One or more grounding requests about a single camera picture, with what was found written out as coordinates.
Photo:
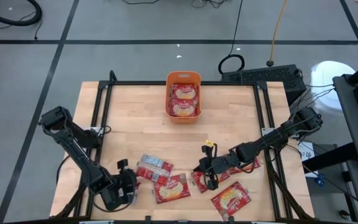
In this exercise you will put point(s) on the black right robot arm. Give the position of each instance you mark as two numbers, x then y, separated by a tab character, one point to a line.
275	137

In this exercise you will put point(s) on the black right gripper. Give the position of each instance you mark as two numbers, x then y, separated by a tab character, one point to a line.
221	161

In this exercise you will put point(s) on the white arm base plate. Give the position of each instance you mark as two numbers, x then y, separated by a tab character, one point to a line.
93	128
265	132

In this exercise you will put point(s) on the white paper sheet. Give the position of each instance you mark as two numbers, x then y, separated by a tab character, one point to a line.
304	154

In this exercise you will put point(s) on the orange plastic basket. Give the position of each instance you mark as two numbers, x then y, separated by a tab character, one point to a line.
183	120

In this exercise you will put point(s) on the black cart beam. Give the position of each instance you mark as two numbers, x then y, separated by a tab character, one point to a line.
331	157

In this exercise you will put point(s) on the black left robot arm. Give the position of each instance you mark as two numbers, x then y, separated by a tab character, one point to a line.
73	149

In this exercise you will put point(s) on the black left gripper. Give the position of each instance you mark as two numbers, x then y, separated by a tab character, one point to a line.
118	193

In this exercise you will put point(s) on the blue tag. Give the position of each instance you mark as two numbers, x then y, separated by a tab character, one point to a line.
320	180

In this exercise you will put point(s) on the black metal table frame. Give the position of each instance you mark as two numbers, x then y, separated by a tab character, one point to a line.
135	83

